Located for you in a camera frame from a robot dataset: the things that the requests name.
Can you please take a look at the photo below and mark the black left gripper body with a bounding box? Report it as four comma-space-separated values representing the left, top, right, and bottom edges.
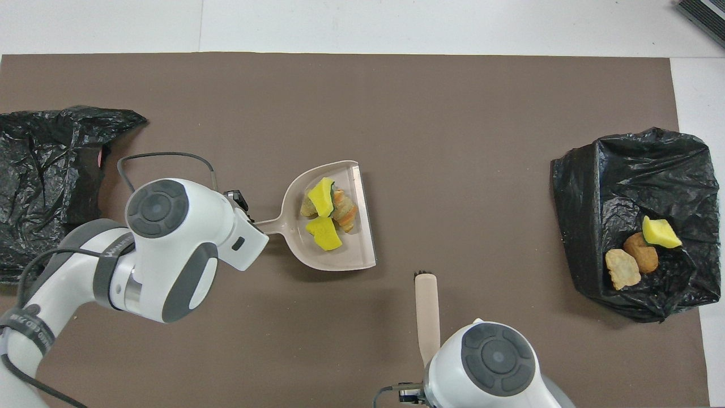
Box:
224, 190, 250, 213

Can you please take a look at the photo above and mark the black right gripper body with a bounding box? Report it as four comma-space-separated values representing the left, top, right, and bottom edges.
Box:
398, 382, 428, 404

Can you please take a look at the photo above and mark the beige plastic dustpan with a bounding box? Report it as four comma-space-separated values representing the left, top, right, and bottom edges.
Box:
253, 160, 377, 271

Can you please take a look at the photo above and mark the pale cream toy nugget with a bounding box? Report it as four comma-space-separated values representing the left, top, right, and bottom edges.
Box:
605, 249, 642, 291

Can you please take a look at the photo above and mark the golden brown toy nugget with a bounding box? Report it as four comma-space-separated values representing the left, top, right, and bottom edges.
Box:
623, 232, 659, 274

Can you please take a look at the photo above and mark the yellow sponge piece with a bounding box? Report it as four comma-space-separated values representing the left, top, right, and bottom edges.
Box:
642, 215, 683, 249

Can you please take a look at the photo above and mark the black bag lined bin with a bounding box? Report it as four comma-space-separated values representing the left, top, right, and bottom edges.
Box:
551, 127, 723, 324
0, 105, 148, 284

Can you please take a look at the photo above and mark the brown table mat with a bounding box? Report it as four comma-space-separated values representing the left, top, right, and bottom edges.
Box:
0, 52, 710, 408

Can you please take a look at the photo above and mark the grey ribbed device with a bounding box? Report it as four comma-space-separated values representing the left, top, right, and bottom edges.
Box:
676, 0, 725, 49

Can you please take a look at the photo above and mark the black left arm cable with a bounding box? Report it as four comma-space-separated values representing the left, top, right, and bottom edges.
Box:
0, 152, 219, 408

